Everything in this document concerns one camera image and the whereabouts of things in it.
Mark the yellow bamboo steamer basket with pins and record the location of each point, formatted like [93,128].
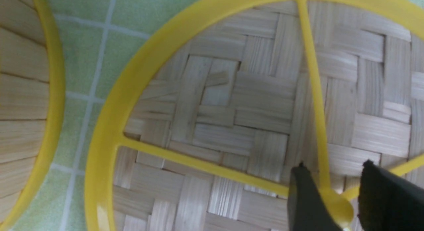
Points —
[32,102]

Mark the yellow woven bamboo steamer lid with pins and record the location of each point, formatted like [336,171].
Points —
[203,127]

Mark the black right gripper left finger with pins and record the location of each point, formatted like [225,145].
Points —
[305,207]

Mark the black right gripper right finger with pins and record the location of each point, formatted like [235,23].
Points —
[388,202]

